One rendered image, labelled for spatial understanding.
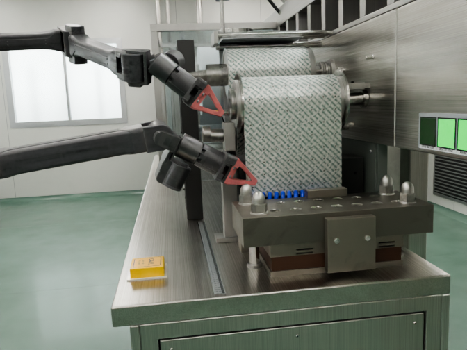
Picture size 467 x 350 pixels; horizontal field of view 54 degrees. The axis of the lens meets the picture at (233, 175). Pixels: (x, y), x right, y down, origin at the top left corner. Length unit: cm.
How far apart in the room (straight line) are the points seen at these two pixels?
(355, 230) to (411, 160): 47
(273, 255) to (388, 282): 23
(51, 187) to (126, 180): 104
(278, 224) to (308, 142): 27
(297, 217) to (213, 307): 24
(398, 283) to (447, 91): 37
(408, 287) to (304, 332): 22
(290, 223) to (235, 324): 22
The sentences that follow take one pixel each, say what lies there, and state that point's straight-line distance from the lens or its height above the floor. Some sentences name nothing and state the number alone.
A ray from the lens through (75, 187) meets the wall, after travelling 686.
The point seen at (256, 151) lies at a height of 114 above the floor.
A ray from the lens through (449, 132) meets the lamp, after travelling 90.
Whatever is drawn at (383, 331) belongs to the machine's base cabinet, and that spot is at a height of 79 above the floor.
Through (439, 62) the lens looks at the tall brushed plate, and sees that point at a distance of 94.
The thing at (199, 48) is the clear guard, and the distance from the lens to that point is 211.
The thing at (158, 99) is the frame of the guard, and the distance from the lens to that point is 208.
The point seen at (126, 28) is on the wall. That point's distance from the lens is 672.
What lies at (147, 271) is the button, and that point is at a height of 92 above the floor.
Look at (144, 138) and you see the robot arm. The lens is 102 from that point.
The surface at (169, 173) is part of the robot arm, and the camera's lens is 105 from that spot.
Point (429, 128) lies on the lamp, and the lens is 95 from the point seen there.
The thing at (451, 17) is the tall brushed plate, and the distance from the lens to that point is 92.
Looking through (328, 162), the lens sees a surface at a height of 110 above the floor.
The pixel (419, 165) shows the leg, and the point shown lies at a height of 106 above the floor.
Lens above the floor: 126
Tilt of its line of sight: 9 degrees down
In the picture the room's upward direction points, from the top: 2 degrees counter-clockwise
